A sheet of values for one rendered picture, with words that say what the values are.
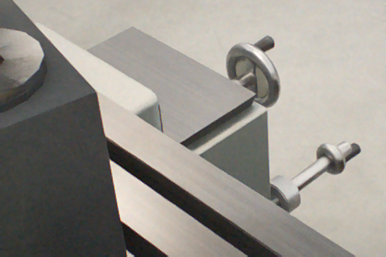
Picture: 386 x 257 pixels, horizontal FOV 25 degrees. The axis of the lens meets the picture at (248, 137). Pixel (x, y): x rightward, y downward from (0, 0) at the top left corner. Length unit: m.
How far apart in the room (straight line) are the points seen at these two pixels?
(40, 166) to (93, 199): 0.06
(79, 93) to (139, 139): 0.26
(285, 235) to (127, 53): 0.66
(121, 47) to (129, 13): 1.60
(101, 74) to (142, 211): 0.40
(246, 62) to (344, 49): 1.31
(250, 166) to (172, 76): 0.17
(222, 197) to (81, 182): 0.18
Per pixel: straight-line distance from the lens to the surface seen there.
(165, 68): 1.29
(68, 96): 0.59
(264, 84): 1.41
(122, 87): 1.10
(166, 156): 0.82
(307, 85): 2.55
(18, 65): 0.60
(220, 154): 1.20
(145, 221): 0.76
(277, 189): 1.35
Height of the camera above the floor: 1.49
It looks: 39 degrees down
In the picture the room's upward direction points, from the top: 3 degrees counter-clockwise
